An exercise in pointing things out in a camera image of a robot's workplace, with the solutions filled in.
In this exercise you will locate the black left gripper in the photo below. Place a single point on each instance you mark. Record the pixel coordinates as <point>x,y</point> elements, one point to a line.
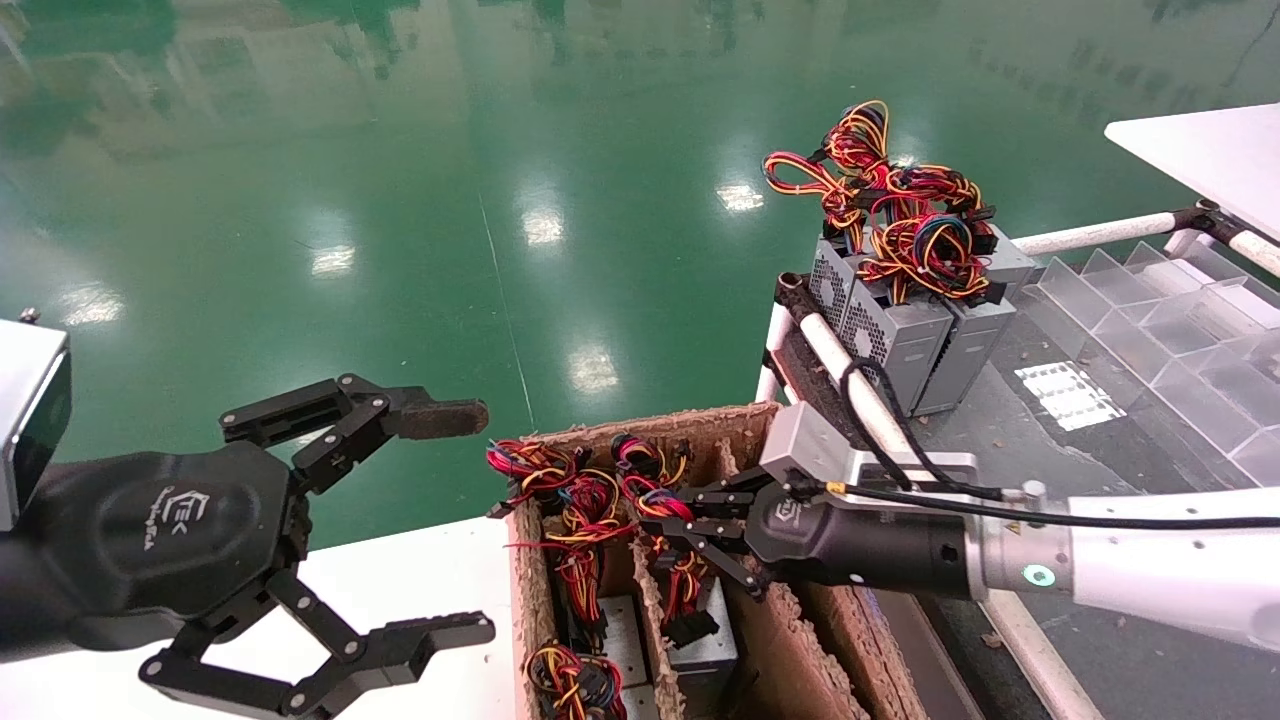
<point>150,540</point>

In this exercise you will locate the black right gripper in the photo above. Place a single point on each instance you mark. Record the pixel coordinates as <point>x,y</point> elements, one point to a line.
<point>870,550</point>

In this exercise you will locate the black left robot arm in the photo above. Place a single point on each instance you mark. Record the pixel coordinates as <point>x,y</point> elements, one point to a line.
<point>18,600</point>

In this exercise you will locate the white table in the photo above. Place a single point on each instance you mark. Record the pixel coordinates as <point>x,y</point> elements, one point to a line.
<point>1220,150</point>
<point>420,570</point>

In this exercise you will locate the brown cardboard divider box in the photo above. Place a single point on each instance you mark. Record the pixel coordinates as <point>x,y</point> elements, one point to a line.
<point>800,640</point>

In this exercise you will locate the white rack leg pipe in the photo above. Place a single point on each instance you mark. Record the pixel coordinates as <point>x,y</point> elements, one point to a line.
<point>772,370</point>

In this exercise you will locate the long white rack pipe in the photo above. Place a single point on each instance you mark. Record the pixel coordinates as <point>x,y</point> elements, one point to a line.
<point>825,340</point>

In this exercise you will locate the black pipe joint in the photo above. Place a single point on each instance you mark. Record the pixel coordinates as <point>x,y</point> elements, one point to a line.
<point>1205,220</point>
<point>792,292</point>

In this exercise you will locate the grey power supply, leftmost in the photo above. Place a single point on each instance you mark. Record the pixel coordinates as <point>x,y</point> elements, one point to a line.
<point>895,350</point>

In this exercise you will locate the clear acrylic compartment organizer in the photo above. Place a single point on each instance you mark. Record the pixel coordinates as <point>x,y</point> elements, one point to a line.
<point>1180,340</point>

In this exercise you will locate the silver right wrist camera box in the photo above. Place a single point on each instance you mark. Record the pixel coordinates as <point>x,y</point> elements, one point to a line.
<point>810,440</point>

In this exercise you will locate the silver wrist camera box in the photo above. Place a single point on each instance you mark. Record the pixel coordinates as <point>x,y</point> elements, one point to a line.
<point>30,400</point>
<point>810,440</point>

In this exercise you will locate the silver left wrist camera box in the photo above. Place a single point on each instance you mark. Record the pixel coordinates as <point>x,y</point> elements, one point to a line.
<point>30,400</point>

